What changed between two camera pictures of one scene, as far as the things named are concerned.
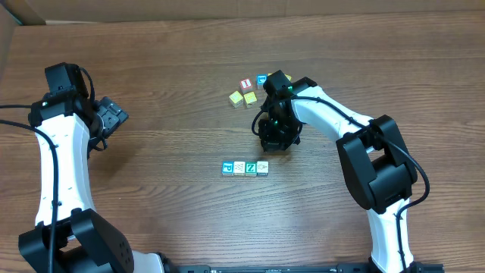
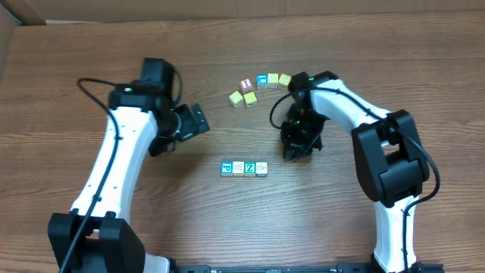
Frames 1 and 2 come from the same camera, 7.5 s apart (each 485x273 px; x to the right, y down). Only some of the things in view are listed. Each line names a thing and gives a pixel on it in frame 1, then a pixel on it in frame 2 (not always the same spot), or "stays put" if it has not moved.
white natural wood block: (239, 168) stays put
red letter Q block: (262, 167) stays put
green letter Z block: (250, 168) stays put
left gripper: (112, 114) → (189, 126)
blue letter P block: (227, 167) stays put
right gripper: (273, 141) → (292, 143)
